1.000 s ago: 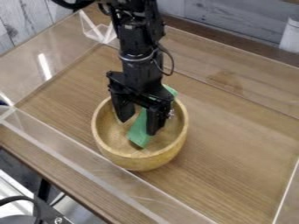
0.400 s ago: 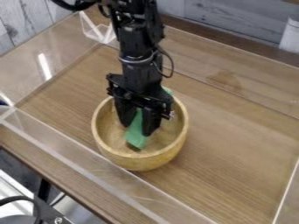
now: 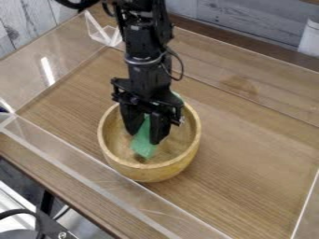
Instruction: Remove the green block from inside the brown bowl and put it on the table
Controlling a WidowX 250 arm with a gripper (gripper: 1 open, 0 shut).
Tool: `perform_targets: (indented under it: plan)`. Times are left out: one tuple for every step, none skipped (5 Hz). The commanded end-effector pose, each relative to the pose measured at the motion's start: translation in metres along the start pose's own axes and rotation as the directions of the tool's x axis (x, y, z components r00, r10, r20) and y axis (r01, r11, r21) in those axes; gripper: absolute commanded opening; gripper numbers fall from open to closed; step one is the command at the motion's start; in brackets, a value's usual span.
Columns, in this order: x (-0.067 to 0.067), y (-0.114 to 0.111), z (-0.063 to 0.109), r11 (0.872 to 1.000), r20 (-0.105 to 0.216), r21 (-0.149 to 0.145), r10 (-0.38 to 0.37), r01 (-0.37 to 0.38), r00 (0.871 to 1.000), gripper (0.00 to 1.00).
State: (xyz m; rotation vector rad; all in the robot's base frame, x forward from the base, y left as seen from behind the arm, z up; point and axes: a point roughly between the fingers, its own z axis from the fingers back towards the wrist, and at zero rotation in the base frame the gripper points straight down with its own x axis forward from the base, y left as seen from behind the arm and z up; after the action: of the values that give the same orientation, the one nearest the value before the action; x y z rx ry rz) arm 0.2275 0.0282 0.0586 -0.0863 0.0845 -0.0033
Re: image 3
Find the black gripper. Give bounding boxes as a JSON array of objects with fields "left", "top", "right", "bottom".
[{"left": 111, "top": 57, "right": 183, "bottom": 145}]

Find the green rectangular block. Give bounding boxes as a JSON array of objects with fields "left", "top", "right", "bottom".
[{"left": 128, "top": 90, "right": 185, "bottom": 159}]

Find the brown wooden bowl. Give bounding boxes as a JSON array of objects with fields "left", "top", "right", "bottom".
[{"left": 97, "top": 104, "right": 202, "bottom": 182}]

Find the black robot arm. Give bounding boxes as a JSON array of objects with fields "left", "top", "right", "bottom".
[{"left": 111, "top": 0, "right": 183, "bottom": 145}]

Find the white cylindrical container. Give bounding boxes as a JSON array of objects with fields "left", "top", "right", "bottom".
[{"left": 298, "top": 17, "right": 319, "bottom": 58}]

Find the clear acrylic tray wall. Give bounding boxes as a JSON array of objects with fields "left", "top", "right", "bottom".
[{"left": 0, "top": 10, "right": 319, "bottom": 239}]

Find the black table leg bracket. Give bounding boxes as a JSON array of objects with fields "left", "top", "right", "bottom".
[{"left": 36, "top": 190, "right": 79, "bottom": 239}]

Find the black cable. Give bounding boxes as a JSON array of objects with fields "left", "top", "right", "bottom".
[{"left": 0, "top": 208, "right": 47, "bottom": 239}]

